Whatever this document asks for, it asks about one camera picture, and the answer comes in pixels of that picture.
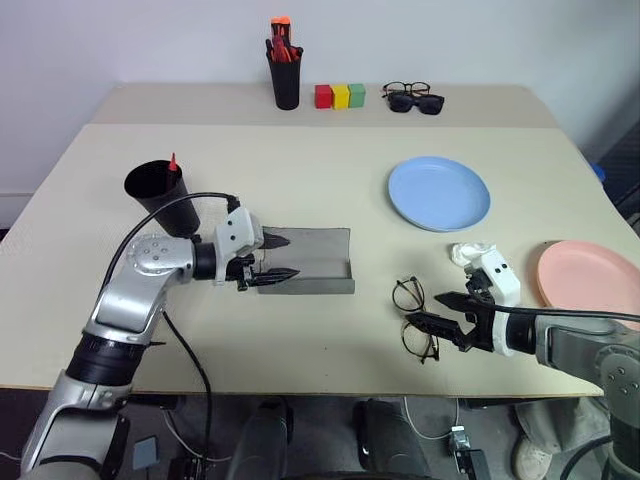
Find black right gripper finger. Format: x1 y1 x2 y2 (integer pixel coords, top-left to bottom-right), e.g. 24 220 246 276
433 291 476 315
404 312 466 347

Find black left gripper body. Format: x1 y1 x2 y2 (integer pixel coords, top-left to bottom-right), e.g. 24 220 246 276
225 232 270 293

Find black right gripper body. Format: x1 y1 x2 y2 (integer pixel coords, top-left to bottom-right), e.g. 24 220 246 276
456 269 497 354

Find thin round-framed glasses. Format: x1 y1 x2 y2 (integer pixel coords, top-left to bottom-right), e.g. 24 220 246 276
391 275 442 365

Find wide black plastic cup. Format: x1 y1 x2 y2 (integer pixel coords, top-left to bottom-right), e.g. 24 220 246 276
123 159 203 240

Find tall black pen cup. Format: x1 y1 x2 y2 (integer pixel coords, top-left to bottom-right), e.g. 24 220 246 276
266 46 305 112

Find black-framed clear glasses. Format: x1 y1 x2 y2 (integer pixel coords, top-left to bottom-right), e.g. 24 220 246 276
381 80 433 99

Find grey tray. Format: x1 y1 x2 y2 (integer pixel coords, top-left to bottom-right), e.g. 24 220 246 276
256 226 357 297

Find crumpled white tissue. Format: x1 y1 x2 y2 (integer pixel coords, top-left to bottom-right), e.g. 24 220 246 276
447 241 500 269

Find blue plastic plate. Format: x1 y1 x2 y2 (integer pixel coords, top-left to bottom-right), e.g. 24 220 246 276
387 155 492 233

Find red marker with pointed cap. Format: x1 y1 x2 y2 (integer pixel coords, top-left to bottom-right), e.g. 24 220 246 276
165 152 181 195

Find person's grey trouser leg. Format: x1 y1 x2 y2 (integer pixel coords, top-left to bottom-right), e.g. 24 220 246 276
513 398 614 454

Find pink plastic plate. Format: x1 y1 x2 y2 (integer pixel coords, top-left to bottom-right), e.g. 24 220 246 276
536 239 640 332

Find small black electronic box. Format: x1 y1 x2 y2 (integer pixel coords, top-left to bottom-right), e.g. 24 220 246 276
446 424 490 480

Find dark rounded shape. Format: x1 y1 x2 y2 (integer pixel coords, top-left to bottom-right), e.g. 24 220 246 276
351 398 427 480
233 396 296 480

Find person's white shoe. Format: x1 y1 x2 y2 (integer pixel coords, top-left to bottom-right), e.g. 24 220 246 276
513 433 555 480

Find black sunglasses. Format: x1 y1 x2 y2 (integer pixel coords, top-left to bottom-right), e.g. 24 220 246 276
388 92 446 117

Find grey square pad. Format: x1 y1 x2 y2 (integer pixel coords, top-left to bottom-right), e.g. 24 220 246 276
131 435 160 472

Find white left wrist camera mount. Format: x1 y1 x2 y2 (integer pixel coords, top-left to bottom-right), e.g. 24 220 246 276
213 206 266 287

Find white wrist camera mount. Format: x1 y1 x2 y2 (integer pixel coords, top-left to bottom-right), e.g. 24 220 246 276
213 206 266 287
464 244 522 358

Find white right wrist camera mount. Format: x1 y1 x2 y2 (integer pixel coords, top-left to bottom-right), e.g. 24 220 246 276
464 244 522 358

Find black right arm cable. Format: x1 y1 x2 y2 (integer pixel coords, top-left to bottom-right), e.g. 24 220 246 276
492 303 640 324

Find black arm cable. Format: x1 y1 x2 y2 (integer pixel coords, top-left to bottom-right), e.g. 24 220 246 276
492 303 640 324
102 192 242 296

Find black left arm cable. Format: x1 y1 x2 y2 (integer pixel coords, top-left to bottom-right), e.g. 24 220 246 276
102 192 242 296

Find thin white cable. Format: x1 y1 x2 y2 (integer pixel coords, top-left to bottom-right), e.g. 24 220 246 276
402 396 462 442

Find thin black power cable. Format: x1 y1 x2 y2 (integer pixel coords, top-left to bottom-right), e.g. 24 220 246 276
160 310 215 464

